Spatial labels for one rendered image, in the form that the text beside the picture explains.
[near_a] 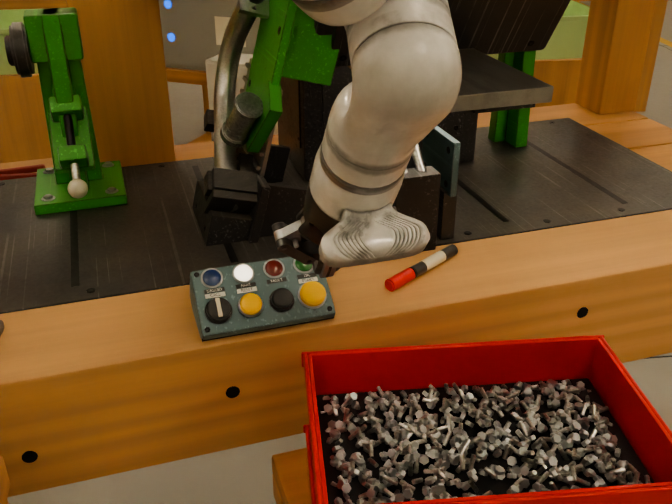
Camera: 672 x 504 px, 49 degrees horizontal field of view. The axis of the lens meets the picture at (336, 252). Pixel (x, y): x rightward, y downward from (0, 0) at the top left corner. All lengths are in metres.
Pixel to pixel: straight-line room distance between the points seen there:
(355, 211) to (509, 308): 0.37
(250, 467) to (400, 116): 1.56
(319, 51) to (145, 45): 0.41
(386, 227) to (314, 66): 0.41
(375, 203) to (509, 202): 0.57
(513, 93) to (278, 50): 0.29
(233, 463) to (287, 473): 1.18
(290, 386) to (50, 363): 0.26
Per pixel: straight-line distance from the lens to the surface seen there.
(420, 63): 0.46
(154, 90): 1.31
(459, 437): 0.71
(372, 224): 0.60
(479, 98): 0.85
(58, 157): 1.12
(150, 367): 0.81
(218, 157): 1.02
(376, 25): 0.48
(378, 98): 0.47
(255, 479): 1.93
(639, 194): 1.24
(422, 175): 0.94
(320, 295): 0.82
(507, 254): 1.00
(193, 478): 1.95
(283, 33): 0.94
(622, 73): 1.67
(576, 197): 1.19
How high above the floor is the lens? 1.36
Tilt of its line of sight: 28 degrees down
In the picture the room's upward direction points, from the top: straight up
